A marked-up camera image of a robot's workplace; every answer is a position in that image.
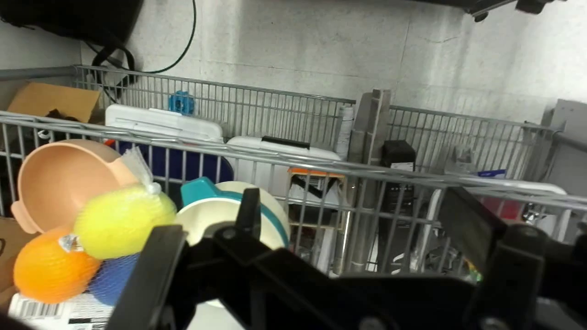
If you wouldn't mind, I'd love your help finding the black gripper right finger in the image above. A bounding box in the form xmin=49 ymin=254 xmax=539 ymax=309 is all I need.
xmin=438 ymin=188 xmax=544 ymax=330

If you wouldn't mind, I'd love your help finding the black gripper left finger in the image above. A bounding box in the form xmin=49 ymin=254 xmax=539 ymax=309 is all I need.
xmin=106 ymin=226 xmax=185 ymax=330

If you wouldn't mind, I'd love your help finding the pack of plush balls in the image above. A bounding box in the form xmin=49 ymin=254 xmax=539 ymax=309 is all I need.
xmin=12 ymin=149 xmax=175 ymax=305

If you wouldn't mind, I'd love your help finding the pink plastic bowl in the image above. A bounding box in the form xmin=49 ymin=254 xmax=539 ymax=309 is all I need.
xmin=10 ymin=140 xmax=137 ymax=236

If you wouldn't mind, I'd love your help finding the white container lower shelf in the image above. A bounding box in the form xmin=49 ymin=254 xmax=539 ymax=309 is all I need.
xmin=104 ymin=105 xmax=223 ymax=144

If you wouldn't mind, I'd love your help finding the brown cardboard box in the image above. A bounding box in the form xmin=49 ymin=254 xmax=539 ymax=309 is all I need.
xmin=0 ymin=83 xmax=100 ymax=296

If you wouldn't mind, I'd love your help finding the white bowl teal handle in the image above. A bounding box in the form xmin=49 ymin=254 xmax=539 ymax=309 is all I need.
xmin=174 ymin=179 xmax=291 ymax=250

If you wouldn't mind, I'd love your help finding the wire shelf rack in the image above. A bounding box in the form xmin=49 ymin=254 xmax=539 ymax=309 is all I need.
xmin=0 ymin=67 xmax=587 ymax=276

